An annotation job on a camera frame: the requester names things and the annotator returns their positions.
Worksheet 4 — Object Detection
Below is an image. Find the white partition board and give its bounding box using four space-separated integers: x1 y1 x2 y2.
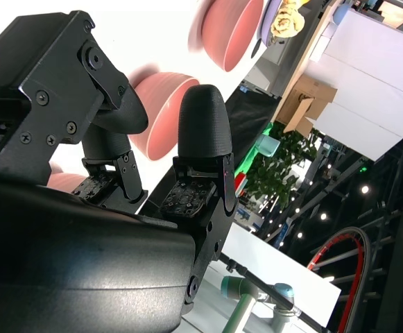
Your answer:
305 6 403 162

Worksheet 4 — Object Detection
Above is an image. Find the white background table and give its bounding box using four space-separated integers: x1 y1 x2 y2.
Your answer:
221 221 343 322

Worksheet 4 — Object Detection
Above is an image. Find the green leafy plant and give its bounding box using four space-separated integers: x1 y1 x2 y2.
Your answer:
246 123 318 209

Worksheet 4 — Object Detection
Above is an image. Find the black tripod pole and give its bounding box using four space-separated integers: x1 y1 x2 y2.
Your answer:
221 256 327 330

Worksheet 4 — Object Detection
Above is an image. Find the teal cylinder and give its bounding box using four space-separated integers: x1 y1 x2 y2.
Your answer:
256 134 281 157

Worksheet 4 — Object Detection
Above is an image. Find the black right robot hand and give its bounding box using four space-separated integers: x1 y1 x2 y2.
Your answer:
0 10 237 333

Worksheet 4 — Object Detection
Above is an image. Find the yellow food item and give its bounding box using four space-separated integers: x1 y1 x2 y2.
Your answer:
270 0 306 39

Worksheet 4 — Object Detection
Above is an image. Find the pink plastic bowl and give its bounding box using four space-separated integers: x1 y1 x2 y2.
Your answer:
128 71 201 161
189 0 266 73
47 161 91 194

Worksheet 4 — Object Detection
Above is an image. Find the brown cardboard box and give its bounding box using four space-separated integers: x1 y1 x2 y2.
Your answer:
275 74 338 138

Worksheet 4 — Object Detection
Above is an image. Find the purple bowl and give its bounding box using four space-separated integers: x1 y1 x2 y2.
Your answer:
256 0 292 48

